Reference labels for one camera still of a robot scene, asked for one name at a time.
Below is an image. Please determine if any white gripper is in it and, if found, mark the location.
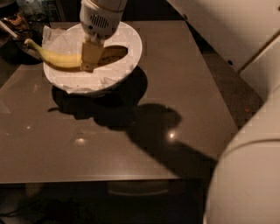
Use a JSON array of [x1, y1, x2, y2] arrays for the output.
[[80, 0, 128, 72]]

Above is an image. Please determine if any yellow banana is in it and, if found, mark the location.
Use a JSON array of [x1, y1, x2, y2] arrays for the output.
[[24, 38, 128, 70]]

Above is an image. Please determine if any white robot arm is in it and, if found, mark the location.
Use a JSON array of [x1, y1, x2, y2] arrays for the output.
[[167, 0, 280, 224]]

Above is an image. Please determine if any white bowl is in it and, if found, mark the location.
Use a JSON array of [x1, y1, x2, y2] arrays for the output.
[[43, 20, 144, 96]]

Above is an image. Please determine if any white paper towel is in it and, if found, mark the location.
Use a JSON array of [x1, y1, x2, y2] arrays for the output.
[[42, 24, 135, 95]]

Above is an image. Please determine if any dark appliance clutter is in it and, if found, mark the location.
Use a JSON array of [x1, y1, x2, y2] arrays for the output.
[[0, 0, 50, 64]]

